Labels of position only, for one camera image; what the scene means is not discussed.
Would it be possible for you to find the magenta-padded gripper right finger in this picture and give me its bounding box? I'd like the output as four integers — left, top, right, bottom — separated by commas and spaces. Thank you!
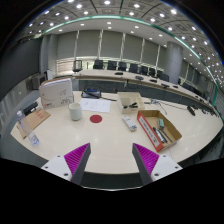
132, 142, 183, 186

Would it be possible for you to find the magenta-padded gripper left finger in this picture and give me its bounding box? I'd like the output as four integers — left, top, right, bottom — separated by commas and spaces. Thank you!
40, 142, 92, 186

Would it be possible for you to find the clear plastic water bottle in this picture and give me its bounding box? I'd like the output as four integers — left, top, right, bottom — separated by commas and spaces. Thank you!
16, 110, 40, 147

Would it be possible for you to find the open cardboard box red edge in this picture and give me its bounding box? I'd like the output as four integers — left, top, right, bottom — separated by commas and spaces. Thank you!
136, 109, 183, 153

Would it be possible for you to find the small teal block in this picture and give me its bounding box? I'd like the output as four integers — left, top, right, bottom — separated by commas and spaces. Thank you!
157, 118, 166, 130

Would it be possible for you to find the white remote control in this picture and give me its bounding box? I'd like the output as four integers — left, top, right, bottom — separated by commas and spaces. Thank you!
121, 114, 138, 132

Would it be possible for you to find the flat round red coaster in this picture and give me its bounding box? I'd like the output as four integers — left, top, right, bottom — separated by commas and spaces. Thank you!
89, 114, 103, 124

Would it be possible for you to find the white ceramic mug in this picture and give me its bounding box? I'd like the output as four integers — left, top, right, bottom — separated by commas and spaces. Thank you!
68, 102, 83, 121

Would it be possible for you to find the brown cardboard sheet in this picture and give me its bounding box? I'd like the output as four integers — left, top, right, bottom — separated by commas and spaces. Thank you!
16, 108, 52, 139

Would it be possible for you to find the white printed paper sheet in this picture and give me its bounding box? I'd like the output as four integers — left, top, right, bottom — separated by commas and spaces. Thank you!
79, 97, 112, 114

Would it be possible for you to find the cream desk organizer box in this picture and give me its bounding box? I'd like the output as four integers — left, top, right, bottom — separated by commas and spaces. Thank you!
116, 91, 146, 115

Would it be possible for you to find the black power strip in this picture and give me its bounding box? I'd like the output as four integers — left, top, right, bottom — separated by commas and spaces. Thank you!
22, 101, 40, 116

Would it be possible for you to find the white paper carton box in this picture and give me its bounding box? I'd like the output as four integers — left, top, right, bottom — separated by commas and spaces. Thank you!
38, 77, 75, 110

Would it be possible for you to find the grey old monitor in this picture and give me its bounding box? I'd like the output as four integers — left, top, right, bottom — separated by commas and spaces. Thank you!
31, 73, 47, 91

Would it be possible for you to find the long curved conference desk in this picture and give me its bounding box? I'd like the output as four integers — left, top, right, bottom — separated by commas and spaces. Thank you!
71, 68, 214, 108

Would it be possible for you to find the row of black office chairs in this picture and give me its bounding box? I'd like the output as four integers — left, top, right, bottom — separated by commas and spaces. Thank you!
72, 59, 201, 93

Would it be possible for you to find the group of ceiling lights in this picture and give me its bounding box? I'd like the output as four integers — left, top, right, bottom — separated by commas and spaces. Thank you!
28, 0, 224, 73

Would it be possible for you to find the black desk device with cable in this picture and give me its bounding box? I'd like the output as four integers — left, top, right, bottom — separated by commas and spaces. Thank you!
81, 87, 102, 99

